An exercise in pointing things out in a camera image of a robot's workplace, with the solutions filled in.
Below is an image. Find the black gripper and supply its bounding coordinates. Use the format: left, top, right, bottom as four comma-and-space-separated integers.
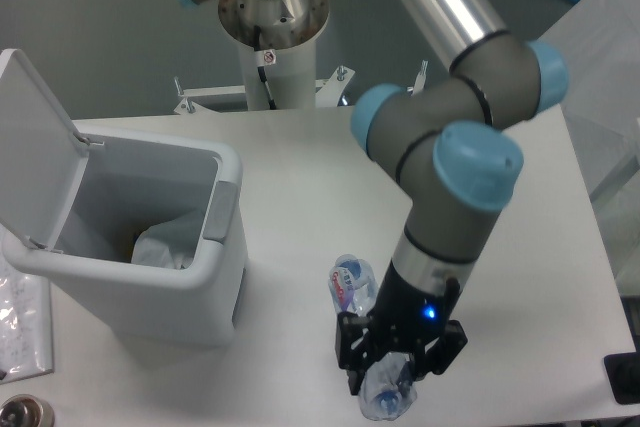
335, 264, 468, 396

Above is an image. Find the clear plastic water bottle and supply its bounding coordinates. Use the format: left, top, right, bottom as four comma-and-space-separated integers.
328, 254, 417, 421

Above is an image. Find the white plastic wrapper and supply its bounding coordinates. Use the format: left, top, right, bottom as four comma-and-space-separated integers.
59, 209, 209, 271

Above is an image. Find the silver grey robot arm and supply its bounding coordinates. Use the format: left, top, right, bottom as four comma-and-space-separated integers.
179, 0, 568, 394

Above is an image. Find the white open trash can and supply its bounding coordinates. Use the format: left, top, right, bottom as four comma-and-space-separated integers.
1, 49, 247, 347

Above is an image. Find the black device at edge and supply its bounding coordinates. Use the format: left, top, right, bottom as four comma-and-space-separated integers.
604, 352, 639, 405

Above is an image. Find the clear plastic document sleeve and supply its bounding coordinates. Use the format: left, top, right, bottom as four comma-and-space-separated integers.
1, 253, 54, 384

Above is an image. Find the round metal connector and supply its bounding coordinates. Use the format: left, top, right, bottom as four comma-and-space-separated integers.
1, 394, 56, 427

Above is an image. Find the black cable on pedestal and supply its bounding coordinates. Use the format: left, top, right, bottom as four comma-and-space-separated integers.
252, 25, 278, 111

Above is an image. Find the white pedestal base frame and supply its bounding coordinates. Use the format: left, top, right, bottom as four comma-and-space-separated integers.
172, 59, 431, 115

